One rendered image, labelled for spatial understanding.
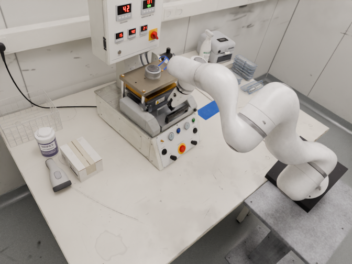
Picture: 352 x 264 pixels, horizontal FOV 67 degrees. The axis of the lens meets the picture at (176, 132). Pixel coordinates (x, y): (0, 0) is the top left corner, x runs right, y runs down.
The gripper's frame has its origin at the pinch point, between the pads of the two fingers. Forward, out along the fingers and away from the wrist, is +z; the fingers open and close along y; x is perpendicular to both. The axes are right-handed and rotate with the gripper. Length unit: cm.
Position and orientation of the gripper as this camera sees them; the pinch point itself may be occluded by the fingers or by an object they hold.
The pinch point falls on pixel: (172, 106)
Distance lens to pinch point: 131.0
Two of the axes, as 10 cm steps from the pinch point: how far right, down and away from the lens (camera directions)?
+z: -3.7, 4.7, 8.0
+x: -6.3, -7.6, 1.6
